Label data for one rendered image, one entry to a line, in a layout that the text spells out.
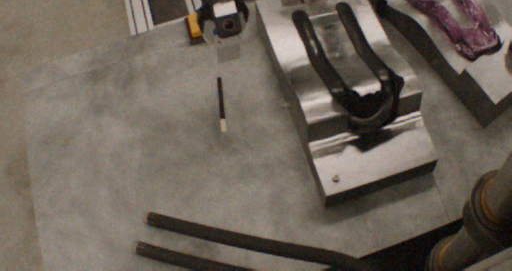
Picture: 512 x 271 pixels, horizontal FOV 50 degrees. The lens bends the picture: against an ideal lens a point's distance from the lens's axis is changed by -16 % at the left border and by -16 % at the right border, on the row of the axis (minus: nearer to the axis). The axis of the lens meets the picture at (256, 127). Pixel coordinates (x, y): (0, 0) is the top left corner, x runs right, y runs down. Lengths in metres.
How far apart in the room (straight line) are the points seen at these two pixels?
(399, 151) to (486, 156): 0.25
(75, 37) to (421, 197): 1.81
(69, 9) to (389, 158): 1.91
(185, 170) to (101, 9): 1.55
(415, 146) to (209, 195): 0.44
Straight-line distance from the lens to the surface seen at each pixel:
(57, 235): 1.36
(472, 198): 0.81
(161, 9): 2.42
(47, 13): 2.90
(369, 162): 1.29
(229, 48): 1.32
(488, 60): 1.45
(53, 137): 1.48
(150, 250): 1.25
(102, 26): 2.72
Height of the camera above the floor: 2.00
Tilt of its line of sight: 59 degrees down
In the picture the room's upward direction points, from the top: 4 degrees counter-clockwise
